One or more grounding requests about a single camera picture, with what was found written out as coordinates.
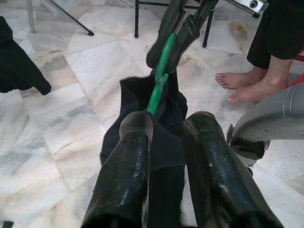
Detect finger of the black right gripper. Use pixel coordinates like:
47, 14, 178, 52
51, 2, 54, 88
163, 0, 216, 74
145, 0, 185, 70

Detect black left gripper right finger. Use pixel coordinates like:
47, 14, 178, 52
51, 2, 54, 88
183, 111, 284, 228

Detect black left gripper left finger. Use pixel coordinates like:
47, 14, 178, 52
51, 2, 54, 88
82, 111, 154, 228

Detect green plastic hanger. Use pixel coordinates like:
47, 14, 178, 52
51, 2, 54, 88
146, 32, 179, 115

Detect dark navy knit garment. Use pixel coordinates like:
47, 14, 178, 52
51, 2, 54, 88
99, 72, 189, 228

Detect black folding chair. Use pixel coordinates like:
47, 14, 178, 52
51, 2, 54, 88
134, 0, 216, 48

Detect barefoot person black trousers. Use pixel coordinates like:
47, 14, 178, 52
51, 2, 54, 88
215, 0, 304, 103

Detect silver metal clothes rack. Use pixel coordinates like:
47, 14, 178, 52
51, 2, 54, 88
26, 0, 95, 37

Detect black shirt with green logo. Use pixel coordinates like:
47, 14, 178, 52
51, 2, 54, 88
0, 16, 52, 96

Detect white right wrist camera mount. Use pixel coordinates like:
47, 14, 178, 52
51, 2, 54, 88
225, 0, 269, 19

